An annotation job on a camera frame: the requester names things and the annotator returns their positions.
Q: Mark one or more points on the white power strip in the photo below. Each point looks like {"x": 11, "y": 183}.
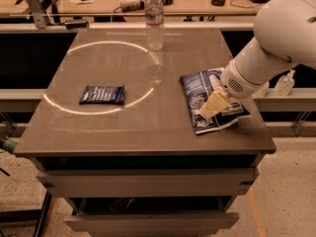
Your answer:
{"x": 132, "y": 5}

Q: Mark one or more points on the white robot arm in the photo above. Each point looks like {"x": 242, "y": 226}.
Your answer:
{"x": 284, "y": 36}

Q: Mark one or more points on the clear plastic water bottle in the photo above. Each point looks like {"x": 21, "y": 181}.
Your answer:
{"x": 154, "y": 18}

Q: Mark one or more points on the large blue chip bag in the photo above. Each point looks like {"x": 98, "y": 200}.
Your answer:
{"x": 197, "y": 88}

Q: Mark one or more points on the yellow foam padded gripper finger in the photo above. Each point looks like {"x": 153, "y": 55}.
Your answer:
{"x": 216, "y": 103}
{"x": 214, "y": 81}

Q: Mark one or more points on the small dark blue snack packet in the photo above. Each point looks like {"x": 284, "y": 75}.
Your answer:
{"x": 102, "y": 95}

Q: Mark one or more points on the green capped tube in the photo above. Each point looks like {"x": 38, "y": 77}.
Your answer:
{"x": 8, "y": 144}

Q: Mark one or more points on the clear hand sanitizer bottle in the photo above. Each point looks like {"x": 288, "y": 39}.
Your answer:
{"x": 285, "y": 83}

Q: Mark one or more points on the left metal bracket post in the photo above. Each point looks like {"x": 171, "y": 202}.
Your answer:
{"x": 38, "y": 14}

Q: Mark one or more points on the upper grey cabinet drawer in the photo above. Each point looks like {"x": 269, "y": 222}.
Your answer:
{"x": 148, "y": 183}

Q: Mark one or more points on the lower grey cabinet drawer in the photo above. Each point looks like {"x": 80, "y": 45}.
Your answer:
{"x": 156, "y": 224}

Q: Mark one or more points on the grey cabinet drawer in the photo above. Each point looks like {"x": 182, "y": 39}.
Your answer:
{"x": 156, "y": 224}
{"x": 148, "y": 183}

